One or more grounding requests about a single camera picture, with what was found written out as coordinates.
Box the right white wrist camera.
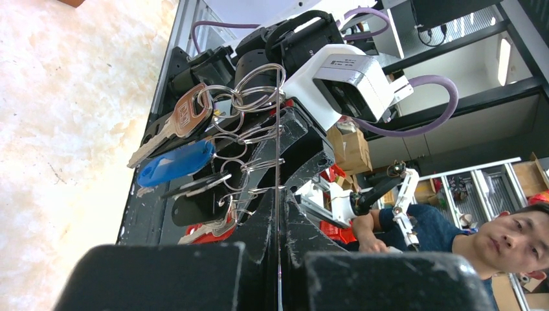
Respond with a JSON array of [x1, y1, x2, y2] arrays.
[[282, 44, 413, 130]]

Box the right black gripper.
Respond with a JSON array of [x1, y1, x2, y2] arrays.
[[169, 10, 343, 192]]

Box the silver key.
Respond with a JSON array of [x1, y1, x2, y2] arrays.
[[127, 83, 213, 168]]

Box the blue key tag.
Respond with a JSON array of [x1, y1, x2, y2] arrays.
[[137, 140, 215, 187]]

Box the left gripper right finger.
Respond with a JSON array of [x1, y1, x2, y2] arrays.
[[282, 196, 497, 310]]

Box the red key tag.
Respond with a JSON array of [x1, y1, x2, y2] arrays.
[[178, 216, 236, 244]]

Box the black key tag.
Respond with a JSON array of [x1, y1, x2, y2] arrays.
[[161, 171, 232, 227]]

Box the metal key holder plate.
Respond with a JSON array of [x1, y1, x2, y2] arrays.
[[274, 73, 284, 311]]

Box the person in blue shirt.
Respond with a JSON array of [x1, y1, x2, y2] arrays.
[[342, 202, 548, 297]]

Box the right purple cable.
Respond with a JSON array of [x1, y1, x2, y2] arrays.
[[190, 6, 459, 138]]

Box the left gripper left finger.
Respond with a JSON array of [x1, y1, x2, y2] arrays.
[[55, 191, 277, 310]]

